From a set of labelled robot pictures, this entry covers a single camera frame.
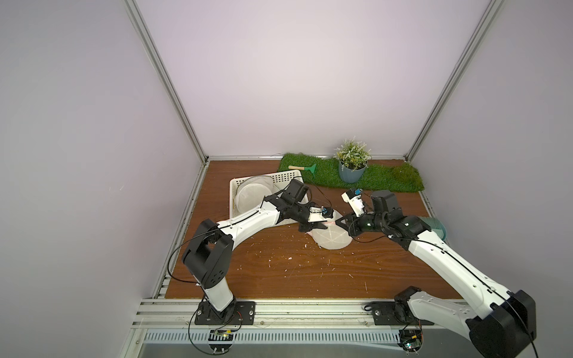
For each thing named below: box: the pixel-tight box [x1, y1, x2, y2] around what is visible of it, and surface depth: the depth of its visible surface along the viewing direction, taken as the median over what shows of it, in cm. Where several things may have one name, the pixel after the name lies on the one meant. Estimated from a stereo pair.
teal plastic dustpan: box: [419, 216, 447, 241], surface depth 94 cm
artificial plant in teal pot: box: [333, 135, 373, 183], surface depth 102 cm
